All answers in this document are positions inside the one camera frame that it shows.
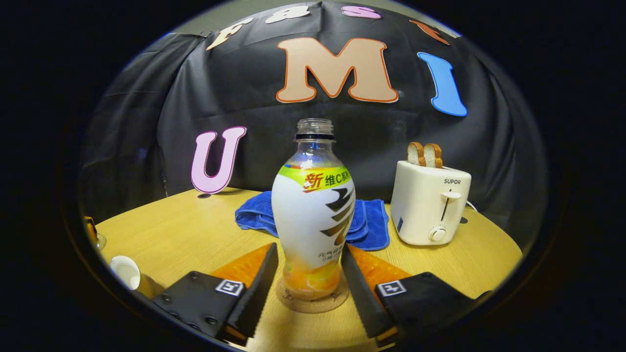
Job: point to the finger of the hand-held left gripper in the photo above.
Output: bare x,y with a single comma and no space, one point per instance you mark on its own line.
91,232

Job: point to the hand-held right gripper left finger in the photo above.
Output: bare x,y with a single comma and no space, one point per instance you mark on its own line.
257,293

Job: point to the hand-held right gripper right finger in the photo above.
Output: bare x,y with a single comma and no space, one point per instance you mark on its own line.
359,293

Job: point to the round wooden coaster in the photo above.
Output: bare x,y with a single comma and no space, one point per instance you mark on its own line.
313,306

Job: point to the white teacup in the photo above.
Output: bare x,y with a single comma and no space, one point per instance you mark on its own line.
124,271

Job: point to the plastic water bottle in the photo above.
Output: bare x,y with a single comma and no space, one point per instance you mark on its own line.
303,220

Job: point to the blue folded towel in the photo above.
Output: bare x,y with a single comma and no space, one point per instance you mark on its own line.
254,215

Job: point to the white toaster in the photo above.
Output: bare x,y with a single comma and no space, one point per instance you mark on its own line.
420,205

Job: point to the toast bread slice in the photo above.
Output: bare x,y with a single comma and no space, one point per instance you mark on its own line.
434,156
415,154

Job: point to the black backdrop cloth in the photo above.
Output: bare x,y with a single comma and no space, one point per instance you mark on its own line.
234,88

